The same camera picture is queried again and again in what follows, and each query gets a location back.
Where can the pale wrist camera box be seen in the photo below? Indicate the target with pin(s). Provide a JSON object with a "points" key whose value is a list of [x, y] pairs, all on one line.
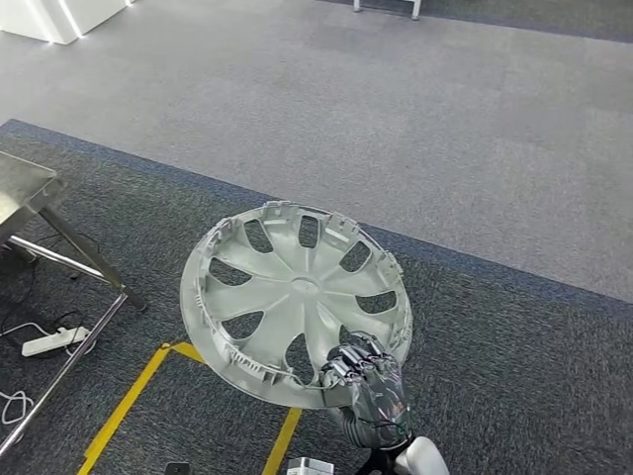
{"points": [[309, 467]]}

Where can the white power strip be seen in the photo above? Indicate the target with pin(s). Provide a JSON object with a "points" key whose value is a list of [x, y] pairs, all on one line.
{"points": [[54, 341]]}

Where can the white furniture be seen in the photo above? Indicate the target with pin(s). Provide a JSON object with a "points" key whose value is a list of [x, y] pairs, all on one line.
{"points": [[49, 19]]}

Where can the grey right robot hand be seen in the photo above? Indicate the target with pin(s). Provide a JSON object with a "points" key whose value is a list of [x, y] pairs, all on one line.
{"points": [[381, 406]]}

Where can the steel workbench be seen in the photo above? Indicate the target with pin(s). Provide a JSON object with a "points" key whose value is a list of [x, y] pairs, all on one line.
{"points": [[25, 183]]}

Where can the white table legs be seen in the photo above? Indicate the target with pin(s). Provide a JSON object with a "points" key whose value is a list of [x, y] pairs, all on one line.
{"points": [[416, 8]]}

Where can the grey wheel hubcap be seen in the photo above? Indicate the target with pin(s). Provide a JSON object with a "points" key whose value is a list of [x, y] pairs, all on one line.
{"points": [[277, 308]]}

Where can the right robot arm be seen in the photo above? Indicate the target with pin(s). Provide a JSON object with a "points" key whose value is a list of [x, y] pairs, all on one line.
{"points": [[420, 459]]}

